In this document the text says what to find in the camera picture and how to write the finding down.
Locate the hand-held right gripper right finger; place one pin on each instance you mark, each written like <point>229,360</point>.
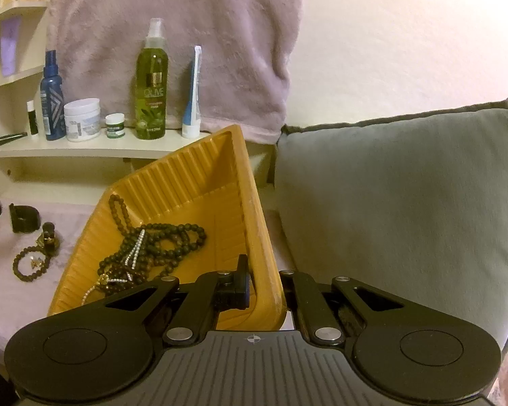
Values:
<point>305,300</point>

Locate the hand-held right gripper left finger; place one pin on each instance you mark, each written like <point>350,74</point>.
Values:
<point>243,287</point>

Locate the black wrist band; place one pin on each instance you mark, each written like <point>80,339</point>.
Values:
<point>23,220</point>

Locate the gold earrings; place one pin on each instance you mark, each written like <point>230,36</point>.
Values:
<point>36,262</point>

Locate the orange plastic tray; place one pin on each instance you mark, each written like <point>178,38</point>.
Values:
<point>186,186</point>

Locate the black tube with white cap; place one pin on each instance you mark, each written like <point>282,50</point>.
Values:
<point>10,138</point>

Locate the lavender fleece blanket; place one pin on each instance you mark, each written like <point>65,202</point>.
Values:
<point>8,304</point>

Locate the white lip balm stick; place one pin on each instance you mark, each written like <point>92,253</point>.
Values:
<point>32,118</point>

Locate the white shelf unit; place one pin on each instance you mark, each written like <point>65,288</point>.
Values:
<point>89,146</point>

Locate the blue spray bottle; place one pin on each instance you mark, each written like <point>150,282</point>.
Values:
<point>53,101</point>

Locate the white cream jar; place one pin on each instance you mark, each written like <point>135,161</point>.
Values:
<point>81,120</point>

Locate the grey cushion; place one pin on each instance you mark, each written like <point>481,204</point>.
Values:
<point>398,203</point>

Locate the small green-labelled jar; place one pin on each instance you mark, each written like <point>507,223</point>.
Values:
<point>115,127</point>

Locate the purple tube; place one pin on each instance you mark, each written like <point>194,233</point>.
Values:
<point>9,46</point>

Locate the blue and white tube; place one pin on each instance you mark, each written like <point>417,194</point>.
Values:
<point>192,93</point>

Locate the green spray bottle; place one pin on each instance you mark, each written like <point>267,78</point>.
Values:
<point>151,89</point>

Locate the pink hanging towel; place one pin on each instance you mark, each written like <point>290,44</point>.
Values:
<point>173,17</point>

